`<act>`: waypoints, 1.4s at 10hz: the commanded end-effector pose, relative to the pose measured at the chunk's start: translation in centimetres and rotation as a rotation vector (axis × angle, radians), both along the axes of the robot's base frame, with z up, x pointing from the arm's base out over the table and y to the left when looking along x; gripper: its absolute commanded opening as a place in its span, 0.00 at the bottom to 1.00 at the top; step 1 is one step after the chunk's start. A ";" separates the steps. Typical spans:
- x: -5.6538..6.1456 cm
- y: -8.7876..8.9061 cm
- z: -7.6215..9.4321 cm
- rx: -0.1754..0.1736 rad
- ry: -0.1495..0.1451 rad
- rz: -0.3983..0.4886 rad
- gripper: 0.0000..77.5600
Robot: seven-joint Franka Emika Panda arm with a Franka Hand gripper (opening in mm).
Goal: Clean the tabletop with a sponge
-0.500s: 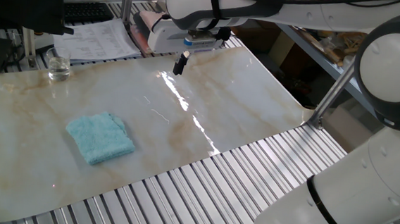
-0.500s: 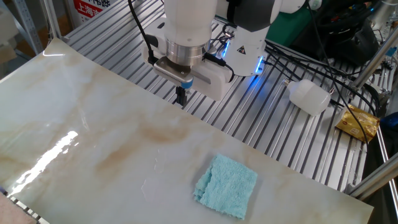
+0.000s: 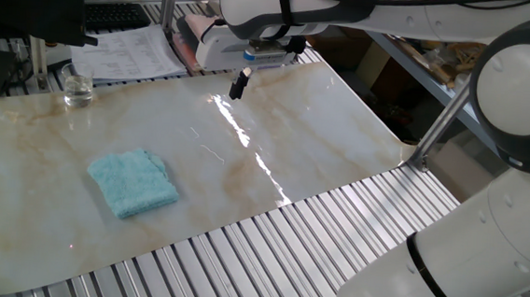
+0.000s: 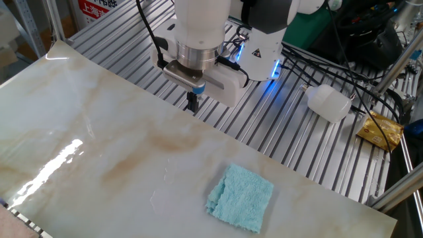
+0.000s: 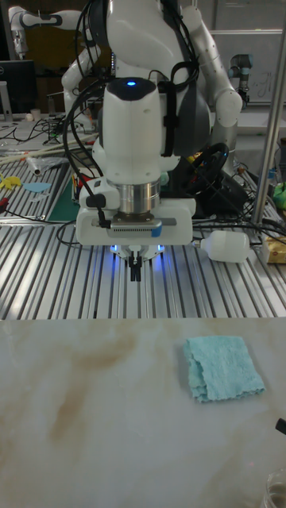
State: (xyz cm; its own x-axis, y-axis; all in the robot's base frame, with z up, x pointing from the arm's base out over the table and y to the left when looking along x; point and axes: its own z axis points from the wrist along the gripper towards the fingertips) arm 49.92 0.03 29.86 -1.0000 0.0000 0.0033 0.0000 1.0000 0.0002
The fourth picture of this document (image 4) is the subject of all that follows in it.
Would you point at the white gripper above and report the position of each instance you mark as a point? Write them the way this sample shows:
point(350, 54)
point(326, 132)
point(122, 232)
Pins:
point(231, 89)

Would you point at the light blue fluffy cloth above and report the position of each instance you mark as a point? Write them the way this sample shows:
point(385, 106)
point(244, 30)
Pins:
point(241, 198)

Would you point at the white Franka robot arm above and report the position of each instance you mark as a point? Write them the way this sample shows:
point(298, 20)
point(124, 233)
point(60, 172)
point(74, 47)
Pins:
point(201, 26)

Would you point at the marble pattern table mat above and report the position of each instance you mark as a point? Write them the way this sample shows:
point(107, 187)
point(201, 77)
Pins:
point(99, 132)

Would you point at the green cutting mat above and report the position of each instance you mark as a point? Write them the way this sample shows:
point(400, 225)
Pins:
point(304, 33)

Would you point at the white plastic bottle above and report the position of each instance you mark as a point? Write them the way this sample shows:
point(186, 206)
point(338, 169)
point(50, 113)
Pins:
point(327, 102)

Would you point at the red white sign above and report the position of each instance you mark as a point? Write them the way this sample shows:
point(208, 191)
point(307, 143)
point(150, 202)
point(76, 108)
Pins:
point(92, 10)

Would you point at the grey metal shelf rack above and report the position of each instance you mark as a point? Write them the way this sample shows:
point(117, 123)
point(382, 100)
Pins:
point(29, 26)

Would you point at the gold foil packet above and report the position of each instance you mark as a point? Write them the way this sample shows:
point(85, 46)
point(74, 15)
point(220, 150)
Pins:
point(380, 132)

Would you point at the black bag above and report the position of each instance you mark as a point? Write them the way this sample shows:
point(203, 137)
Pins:
point(373, 36)

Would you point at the white foam box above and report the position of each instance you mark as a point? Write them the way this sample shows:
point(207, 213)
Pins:
point(8, 26)

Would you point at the black white checkered board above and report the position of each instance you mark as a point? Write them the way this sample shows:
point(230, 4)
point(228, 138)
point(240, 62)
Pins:
point(29, 223)

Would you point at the dark blue bag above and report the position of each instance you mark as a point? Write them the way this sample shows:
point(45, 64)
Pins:
point(414, 129)

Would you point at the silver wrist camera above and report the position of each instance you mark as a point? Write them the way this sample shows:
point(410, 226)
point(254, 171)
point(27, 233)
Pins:
point(181, 77)

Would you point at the aluminium frame post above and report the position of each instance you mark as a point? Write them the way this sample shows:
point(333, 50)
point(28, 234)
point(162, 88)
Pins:
point(396, 64)
point(54, 20)
point(400, 191)

